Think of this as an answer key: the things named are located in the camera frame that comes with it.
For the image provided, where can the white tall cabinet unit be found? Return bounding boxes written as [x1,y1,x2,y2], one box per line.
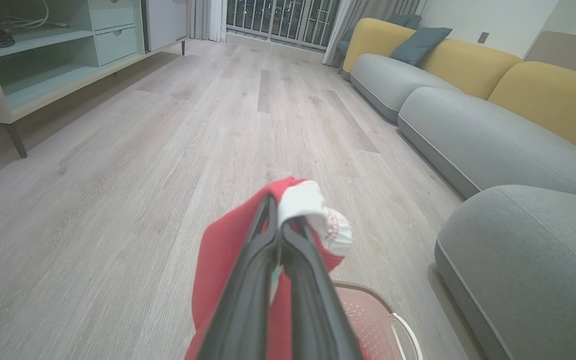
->
[141,0,189,56]

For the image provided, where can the beige padded panel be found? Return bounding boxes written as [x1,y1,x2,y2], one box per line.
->
[524,30,576,80]

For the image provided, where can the mint cabinet drawer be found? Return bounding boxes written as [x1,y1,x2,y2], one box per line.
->
[95,26,139,67]
[89,0,137,31]

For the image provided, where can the grey sofa seat module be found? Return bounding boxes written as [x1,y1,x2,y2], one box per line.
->
[397,87,576,201]
[434,184,576,360]
[350,53,464,124]

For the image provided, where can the balcony window railing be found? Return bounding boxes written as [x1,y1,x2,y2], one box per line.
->
[226,0,342,51]

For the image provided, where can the cream perforated laundry basket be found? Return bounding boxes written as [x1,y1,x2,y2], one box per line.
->
[332,281,424,360]

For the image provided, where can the small blue-grey throw pillow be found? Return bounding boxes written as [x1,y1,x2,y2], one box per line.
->
[386,13,423,30]

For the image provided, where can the yellow sofa backrest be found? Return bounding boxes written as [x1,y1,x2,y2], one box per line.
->
[342,18,417,74]
[419,38,523,100]
[487,61,576,164]

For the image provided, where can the red and white garment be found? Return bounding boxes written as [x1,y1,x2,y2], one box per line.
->
[184,176,354,360]

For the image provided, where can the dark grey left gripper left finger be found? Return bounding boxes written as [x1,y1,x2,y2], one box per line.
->
[195,194,282,360]

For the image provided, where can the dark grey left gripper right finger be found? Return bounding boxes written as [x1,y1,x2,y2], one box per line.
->
[281,219,365,360]

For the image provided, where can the wide grey curtain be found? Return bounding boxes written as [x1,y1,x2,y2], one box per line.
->
[322,0,428,69]

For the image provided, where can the white coiled cable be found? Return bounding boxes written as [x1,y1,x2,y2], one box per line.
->
[0,0,71,32]

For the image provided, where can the white and mint shelf cabinet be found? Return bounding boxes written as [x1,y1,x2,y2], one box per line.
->
[0,0,146,159]

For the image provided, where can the large blue-grey throw pillow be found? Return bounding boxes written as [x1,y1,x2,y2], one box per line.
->
[390,27,453,67]

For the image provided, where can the narrow grey curtain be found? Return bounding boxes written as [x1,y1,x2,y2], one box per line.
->
[188,0,228,43]

